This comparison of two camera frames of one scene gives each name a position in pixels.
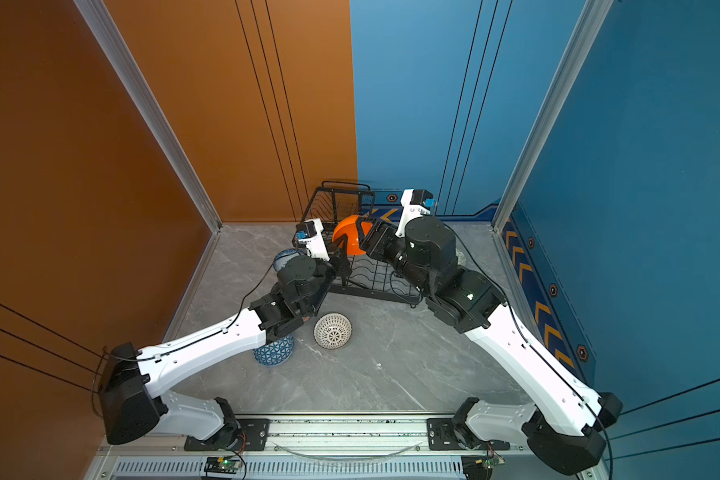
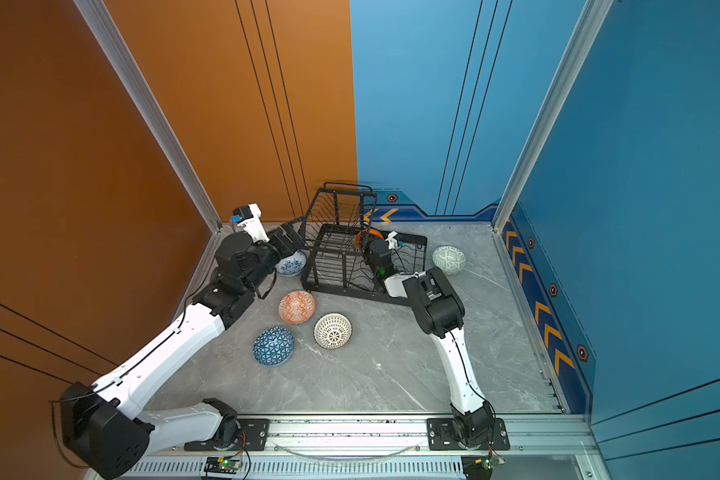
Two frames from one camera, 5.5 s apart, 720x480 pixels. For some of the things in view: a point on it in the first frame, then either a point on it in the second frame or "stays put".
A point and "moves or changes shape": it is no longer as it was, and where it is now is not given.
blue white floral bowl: [282, 257] stays put
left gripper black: [339, 263] -> [294, 243]
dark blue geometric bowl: [275, 353] stays put
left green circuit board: [219, 464] stays put
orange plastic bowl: [348, 228] moves or changes shape
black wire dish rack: [351, 272] stays put
